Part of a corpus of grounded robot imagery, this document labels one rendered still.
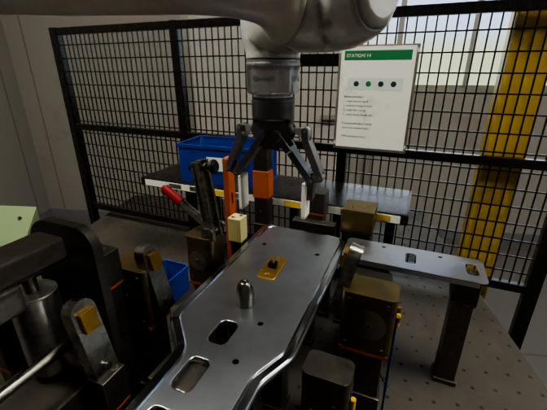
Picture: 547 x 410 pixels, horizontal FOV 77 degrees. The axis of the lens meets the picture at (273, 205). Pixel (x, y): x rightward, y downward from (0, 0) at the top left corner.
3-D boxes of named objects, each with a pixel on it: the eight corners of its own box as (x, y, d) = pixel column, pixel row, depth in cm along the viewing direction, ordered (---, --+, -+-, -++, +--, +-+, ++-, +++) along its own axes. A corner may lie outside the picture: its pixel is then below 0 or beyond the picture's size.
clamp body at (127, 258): (166, 429, 70) (140, 275, 56) (126, 410, 74) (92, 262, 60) (185, 403, 76) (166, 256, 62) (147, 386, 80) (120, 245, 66)
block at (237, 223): (245, 343, 92) (240, 220, 78) (234, 340, 93) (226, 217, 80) (251, 334, 95) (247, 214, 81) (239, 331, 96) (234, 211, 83)
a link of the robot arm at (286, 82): (289, 58, 51) (288, 100, 53) (307, 60, 59) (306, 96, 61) (235, 59, 55) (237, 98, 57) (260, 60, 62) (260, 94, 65)
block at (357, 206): (360, 329, 97) (374, 213, 83) (332, 322, 99) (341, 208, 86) (365, 312, 103) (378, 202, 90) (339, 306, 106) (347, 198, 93)
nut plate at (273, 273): (273, 280, 67) (273, 275, 67) (255, 276, 69) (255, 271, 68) (288, 259, 75) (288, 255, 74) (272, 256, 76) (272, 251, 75)
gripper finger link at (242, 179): (241, 176, 65) (237, 175, 66) (242, 209, 68) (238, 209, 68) (247, 172, 68) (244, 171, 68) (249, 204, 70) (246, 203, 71)
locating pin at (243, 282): (249, 318, 59) (248, 286, 57) (234, 313, 61) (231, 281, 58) (257, 307, 62) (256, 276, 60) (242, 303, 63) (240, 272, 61)
